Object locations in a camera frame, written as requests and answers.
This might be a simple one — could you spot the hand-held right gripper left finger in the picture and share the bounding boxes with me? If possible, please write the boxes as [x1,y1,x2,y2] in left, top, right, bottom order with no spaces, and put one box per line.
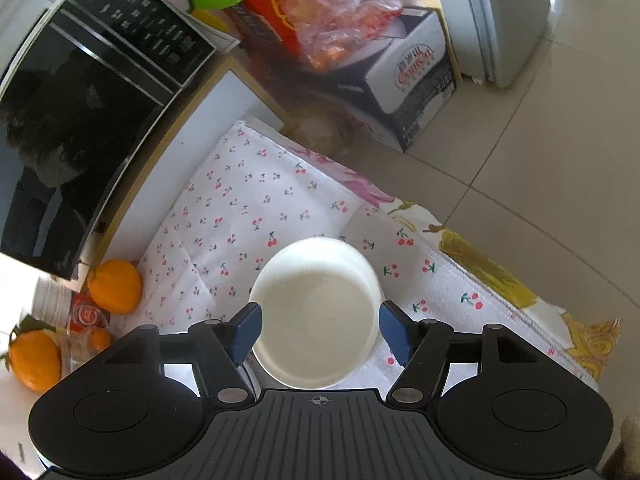
[107,302,263,406]

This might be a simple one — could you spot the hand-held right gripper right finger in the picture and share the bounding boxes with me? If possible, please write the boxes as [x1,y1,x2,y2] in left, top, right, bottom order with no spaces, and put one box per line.
[378,300,541,406]

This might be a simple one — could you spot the cream bowl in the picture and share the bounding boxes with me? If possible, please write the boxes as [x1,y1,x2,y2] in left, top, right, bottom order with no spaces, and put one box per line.
[248,246,377,389]

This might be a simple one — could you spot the cherry print tablecloth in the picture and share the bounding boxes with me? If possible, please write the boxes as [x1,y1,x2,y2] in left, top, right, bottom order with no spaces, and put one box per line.
[107,120,601,396]

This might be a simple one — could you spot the red printed cup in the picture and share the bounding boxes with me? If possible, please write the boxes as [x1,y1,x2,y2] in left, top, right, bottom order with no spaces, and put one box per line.
[69,292,111,335]

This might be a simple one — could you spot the glass jar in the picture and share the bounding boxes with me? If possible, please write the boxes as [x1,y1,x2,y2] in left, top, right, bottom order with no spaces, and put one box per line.
[57,327,113,376]

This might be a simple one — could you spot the stack of paper cups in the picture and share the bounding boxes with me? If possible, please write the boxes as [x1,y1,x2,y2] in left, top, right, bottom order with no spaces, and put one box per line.
[31,277,76,333]

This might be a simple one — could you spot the large orange with leaves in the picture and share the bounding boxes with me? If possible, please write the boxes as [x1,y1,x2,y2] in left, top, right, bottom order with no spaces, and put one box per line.
[6,315,62,393]

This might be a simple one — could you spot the white wood-edged cabinet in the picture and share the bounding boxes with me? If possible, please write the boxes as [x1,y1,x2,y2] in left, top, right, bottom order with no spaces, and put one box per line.
[75,55,296,281]

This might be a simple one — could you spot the dark cardboard box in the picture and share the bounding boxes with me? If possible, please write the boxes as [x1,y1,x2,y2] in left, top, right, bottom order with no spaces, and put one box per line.
[320,5,458,153]

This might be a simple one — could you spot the black microwave oven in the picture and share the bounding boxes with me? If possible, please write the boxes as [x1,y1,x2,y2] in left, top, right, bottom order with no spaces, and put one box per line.
[0,0,217,281]

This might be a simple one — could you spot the clear plastic bag of oranges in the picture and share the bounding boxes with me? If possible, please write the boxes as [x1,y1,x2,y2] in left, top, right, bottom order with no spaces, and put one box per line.
[287,0,406,71]

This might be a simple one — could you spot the grey refrigerator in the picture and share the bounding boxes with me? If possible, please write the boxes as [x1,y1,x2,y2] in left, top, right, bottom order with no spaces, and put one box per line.
[455,0,556,90]

